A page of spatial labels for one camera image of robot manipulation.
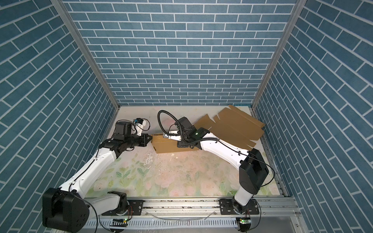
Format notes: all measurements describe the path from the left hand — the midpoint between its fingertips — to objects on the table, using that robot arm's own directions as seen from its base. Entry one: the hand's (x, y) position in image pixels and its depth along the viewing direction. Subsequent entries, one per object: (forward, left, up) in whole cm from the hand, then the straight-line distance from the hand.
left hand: (152, 137), depth 82 cm
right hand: (+4, -16, +2) cm, 16 cm away
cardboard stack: (+19, -56, -17) cm, 61 cm away
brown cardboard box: (-4, -6, -1) cm, 7 cm away
